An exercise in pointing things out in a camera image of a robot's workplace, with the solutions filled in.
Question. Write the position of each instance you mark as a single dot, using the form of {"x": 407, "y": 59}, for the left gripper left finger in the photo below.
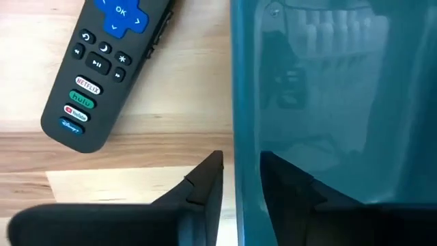
{"x": 136, "y": 225}

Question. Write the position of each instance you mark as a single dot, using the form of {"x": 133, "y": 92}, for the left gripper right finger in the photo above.
{"x": 324, "y": 222}

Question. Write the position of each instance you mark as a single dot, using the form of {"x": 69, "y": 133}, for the blue plastic bin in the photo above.
{"x": 341, "y": 102}

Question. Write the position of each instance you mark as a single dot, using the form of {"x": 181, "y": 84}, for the black Roku remote control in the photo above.
{"x": 102, "y": 85}

